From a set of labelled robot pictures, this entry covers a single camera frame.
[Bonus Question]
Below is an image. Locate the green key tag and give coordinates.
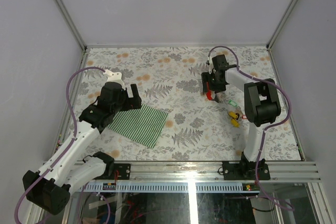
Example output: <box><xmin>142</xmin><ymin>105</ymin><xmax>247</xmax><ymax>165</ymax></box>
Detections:
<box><xmin>228</xmin><ymin>100</ymin><xmax>238</xmax><ymax>107</ymax></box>

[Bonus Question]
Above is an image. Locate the red keyring fob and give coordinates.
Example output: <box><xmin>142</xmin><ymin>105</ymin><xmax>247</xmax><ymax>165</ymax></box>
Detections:
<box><xmin>206</xmin><ymin>82</ymin><xmax>213</xmax><ymax>101</ymax></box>

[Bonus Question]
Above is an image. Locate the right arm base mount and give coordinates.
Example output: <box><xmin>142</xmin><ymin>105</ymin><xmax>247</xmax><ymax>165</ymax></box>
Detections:
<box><xmin>222</xmin><ymin>158</ymin><xmax>270</xmax><ymax>180</ymax></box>

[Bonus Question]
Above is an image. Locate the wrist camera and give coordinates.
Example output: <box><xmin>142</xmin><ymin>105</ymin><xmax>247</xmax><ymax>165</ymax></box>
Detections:
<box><xmin>103</xmin><ymin>69</ymin><xmax>123</xmax><ymax>83</ymax></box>
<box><xmin>206</xmin><ymin>55</ymin><xmax>228</xmax><ymax>70</ymax></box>

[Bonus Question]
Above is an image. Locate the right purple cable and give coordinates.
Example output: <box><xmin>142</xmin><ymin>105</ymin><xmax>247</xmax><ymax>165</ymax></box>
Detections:
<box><xmin>207</xmin><ymin>45</ymin><xmax>295</xmax><ymax>212</ymax></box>

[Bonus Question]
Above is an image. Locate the aluminium front rail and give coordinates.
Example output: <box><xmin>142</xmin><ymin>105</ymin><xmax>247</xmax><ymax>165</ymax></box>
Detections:
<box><xmin>119</xmin><ymin>161</ymin><xmax>321</xmax><ymax>183</ymax></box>

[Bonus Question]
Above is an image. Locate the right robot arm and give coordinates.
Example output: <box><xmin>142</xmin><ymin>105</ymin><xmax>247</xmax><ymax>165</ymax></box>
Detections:
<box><xmin>201</xmin><ymin>55</ymin><xmax>281</xmax><ymax>179</ymax></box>

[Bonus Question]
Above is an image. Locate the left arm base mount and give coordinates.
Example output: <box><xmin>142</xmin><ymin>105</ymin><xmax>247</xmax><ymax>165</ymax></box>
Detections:
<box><xmin>114</xmin><ymin>163</ymin><xmax>131</xmax><ymax>181</ymax></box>

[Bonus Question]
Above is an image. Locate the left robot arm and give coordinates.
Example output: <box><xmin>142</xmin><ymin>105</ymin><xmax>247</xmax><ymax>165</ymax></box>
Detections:
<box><xmin>23</xmin><ymin>81</ymin><xmax>142</xmax><ymax>215</ymax></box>

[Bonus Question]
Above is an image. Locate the yellow key tag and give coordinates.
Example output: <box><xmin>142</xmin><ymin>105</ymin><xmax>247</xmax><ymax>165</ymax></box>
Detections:
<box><xmin>228</xmin><ymin>111</ymin><xmax>240</xmax><ymax>120</ymax></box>
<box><xmin>230</xmin><ymin>119</ymin><xmax>239</xmax><ymax>127</ymax></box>

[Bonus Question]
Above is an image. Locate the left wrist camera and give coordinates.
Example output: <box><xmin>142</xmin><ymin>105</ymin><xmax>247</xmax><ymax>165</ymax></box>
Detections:
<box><xmin>103</xmin><ymin>69</ymin><xmax>123</xmax><ymax>83</ymax></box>

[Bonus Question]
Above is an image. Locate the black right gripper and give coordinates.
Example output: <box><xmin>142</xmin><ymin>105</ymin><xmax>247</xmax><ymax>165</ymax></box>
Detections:
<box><xmin>201</xmin><ymin>72</ymin><xmax>226</xmax><ymax>95</ymax></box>

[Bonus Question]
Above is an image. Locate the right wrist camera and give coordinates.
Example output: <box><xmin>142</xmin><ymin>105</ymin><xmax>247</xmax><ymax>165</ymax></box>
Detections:
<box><xmin>206</xmin><ymin>55</ymin><xmax>228</xmax><ymax>70</ymax></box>

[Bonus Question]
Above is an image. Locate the green striped cloth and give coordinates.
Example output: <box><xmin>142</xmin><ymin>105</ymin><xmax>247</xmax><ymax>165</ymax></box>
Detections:
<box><xmin>108</xmin><ymin>104</ymin><xmax>168</xmax><ymax>148</ymax></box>

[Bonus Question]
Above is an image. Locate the slotted cable duct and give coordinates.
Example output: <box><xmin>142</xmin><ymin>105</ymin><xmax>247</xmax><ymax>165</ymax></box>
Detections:
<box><xmin>84</xmin><ymin>182</ymin><xmax>244</xmax><ymax>193</ymax></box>

